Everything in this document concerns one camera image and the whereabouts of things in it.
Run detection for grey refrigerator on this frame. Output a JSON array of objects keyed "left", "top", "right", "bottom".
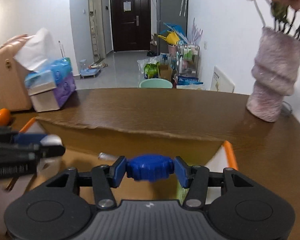
[{"left": 156, "top": 0, "right": 189, "bottom": 54}]

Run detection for pink ribbed suitcase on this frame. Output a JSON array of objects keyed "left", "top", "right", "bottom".
[{"left": 0, "top": 34, "right": 32, "bottom": 112}]

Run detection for green plastic basin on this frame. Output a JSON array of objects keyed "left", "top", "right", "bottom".
[{"left": 139, "top": 78, "right": 173, "bottom": 88}]

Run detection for metal storage rack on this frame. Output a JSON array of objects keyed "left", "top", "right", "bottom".
[{"left": 176, "top": 44, "right": 200, "bottom": 78}]

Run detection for orange fruit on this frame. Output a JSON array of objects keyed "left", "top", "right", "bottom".
[{"left": 0, "top": 108, "right": 12, "bottom": 126}]

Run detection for blue tissue pack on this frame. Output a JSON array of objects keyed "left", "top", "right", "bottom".
[{"left": 14, "top": 28, "right": 72, "bottom": 96}]

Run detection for yellow watering can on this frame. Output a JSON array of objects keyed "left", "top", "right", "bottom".
[{"left": 158, "top": 31, "right": 180, "bottom": 46}]

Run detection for orange cardboard box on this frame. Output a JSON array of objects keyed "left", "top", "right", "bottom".
[{"left": 0, "top": 118, "right": 237, "bottom": 239}]

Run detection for small white spray bottle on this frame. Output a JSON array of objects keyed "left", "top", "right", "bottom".
[{"left": 98, "top": 152, "right": 119, "bottom": 161}]

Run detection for dark brown entrance door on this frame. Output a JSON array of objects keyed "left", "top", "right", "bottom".
[{"left": 110, "top": 0, "right": 151, "bottom": 52}]

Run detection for blue round lid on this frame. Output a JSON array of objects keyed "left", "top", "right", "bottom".
[{"left": 126, "top": 154, "right": 174, "bottom": 182}]

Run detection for purple tissue pack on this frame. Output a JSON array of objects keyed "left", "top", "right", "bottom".
[{"left": 30, "top": 73, "right": 76, "bottom": 112}]

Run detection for pink ceramic vase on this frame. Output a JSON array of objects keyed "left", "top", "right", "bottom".
[{"left": 246, "top": 27, "right": 300, "bottom": 122}]

